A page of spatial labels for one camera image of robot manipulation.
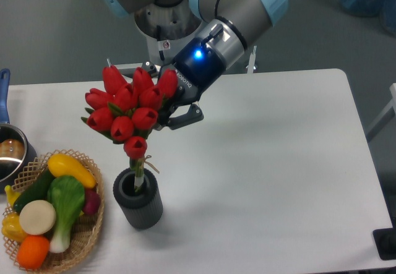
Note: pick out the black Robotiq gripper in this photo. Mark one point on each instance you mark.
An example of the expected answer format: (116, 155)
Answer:
(197, 67)

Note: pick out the red tulip bouquet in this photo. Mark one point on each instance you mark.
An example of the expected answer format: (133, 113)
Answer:
(126, 113)

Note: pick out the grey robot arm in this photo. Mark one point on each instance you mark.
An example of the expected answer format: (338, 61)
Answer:
(228, 27)

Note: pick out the grey ribbed vase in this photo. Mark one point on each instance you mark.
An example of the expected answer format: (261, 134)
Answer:
(142, 209)

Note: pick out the yellow squash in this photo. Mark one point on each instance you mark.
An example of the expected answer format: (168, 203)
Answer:
(61, 164)

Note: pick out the red radish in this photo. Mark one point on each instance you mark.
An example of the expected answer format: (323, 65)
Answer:
(92, 202)

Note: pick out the green bok choy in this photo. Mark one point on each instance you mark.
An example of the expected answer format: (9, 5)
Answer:
(67, 195)

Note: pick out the dark green cucumber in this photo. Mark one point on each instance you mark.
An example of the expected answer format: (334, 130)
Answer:
(37, 190)

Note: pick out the cream round onion slice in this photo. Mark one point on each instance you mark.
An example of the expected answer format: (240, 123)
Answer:
(37, 217)

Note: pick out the yellow banana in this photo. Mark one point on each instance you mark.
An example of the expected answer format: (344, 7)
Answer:
(11, 195)

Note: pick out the yellow bell pepper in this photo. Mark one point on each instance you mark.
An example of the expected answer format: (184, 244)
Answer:
(12, 229)

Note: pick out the orange fruit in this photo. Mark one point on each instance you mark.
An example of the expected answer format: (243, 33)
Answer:
(32, 252)

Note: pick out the black box at table edge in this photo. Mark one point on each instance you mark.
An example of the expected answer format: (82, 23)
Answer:
(385, 243)

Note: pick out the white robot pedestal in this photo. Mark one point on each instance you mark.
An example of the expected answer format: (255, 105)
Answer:
(160, 53)

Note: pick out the blue-handled saucepan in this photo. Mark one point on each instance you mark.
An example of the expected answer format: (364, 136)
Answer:
(16, 150)

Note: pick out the white furniture frame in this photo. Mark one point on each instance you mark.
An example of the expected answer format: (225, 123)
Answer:
(383, 118)

